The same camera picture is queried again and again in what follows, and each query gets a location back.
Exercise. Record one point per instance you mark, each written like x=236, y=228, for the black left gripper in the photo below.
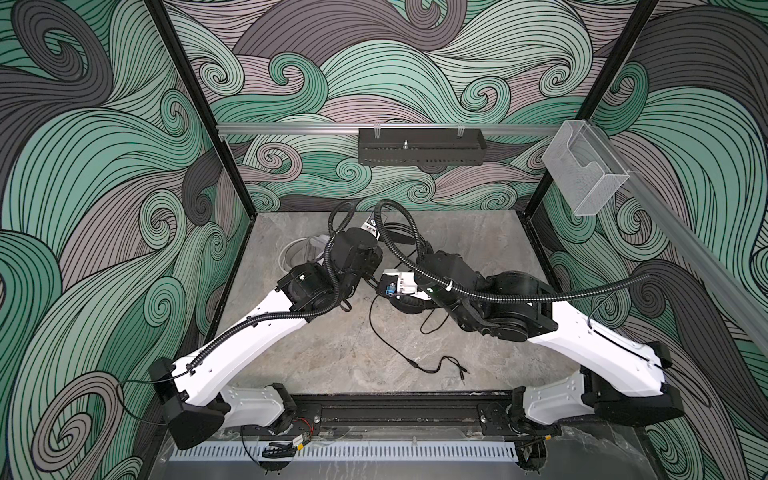
x=371, y=263

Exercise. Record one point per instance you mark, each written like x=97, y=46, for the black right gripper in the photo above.
x=441, y=301

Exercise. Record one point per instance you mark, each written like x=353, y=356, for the white headphones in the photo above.
x=302, y=250

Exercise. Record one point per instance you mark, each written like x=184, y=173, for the black gaming headphones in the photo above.
x=401, y=234

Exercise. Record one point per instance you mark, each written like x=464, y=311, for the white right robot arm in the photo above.
x=618, y=380

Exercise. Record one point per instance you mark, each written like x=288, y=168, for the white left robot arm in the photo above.
x=194, y=390

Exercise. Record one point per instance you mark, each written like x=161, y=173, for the black corrugated left conduit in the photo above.
x=290, y=315

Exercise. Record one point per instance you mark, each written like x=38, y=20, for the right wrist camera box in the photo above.
x=395, y=283

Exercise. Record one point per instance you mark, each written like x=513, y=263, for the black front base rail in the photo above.
x=493, y=412

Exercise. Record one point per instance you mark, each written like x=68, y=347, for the black perforated wall tray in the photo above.
x=431, y=150

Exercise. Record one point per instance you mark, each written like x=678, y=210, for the aluminium back rail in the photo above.
x=304, y=128

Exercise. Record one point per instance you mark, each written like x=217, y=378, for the aluminium rail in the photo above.
x=694, y=198
x=304, y=128

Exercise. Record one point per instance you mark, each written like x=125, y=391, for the white slotted cable duct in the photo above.
x=358, y=450

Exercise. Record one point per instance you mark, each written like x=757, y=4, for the clear plastic wall bin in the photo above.
x=585, y=166

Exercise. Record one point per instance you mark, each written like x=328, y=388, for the aluminium right rail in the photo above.
x=694, y=198

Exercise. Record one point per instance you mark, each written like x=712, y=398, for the black left rear frame post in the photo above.
x=174, y=47

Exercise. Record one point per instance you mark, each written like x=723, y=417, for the black frame post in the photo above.
x=617, y=57
x=174, y=47

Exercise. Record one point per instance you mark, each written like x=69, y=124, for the black right rear frame post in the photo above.
x=617, y=57

